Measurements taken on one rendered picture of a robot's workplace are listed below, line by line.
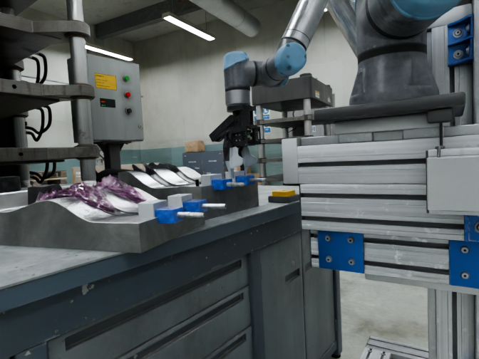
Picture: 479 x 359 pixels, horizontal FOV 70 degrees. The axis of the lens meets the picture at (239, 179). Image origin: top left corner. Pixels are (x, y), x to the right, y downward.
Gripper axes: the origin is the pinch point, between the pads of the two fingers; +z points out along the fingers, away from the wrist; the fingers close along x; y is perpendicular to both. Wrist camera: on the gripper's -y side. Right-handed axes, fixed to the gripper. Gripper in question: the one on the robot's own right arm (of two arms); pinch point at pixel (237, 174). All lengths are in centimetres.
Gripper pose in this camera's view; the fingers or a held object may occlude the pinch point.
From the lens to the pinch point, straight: 104.6
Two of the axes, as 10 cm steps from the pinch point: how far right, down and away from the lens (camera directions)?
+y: 7.9, 0.0, -6.1
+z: 0.6, 10.0, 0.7
